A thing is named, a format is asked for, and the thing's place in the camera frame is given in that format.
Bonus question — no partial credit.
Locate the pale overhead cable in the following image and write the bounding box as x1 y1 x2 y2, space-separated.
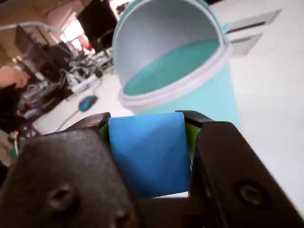
0 20 65 33

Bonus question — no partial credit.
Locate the white power strip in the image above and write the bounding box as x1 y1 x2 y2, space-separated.
70 75 101 93

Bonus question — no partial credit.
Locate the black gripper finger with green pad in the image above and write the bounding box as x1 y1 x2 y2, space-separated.
0 112 141 228
175 109 304 228

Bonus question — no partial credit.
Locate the black computer monitor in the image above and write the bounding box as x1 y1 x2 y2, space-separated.
77 0 119 53

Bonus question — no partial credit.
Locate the blue lego block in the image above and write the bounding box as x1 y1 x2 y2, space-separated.
108 112 192 199

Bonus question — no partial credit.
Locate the teal bin with swing lid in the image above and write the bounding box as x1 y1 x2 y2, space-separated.
111 0 242 129

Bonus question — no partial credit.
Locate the bare person hand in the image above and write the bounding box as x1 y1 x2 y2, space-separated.
0 66 31 88

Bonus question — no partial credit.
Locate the silver desk cable cover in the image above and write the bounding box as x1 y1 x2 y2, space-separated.
229 33 264 57
227 9 283 34

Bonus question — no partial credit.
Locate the blue black computer mouse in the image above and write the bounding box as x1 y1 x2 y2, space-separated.
78 94 99 113

